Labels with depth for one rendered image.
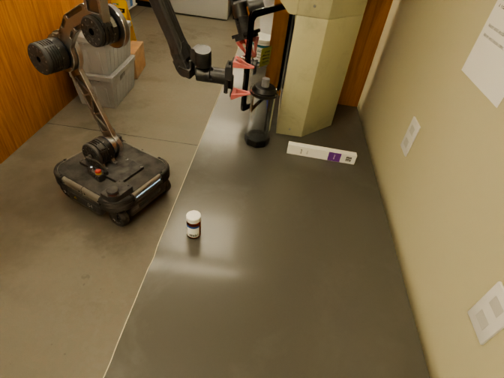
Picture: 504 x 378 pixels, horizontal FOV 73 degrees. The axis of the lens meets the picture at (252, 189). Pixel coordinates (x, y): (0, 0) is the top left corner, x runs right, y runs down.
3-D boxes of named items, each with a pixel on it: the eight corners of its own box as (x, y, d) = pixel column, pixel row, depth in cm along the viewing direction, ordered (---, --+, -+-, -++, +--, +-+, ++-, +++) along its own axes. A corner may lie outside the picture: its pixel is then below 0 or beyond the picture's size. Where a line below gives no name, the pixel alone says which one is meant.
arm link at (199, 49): (191, 61, 130) (177, 73, 125) (189, 33, 120) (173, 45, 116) (217, 73, 127) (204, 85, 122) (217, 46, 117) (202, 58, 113)
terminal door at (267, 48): (279, 91, 167) (294, 0, 140) (241, 112, 147) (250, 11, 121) (277, 91, 167) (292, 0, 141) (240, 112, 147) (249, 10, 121)
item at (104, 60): (136, 54, 349) (132, 19, 327) (112, 78, 303) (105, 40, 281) (96, 49, 349) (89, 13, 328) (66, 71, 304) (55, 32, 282)
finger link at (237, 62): (254, 64, 116) (226, 61, 116) (252, 85, 121) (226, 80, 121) (256, 58, 121) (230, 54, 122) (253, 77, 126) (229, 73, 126)
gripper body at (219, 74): (230, 67, 118) (209, 64, 118) (228, 94, 124) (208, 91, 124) (233, 60, 123) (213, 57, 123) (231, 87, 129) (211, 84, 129)
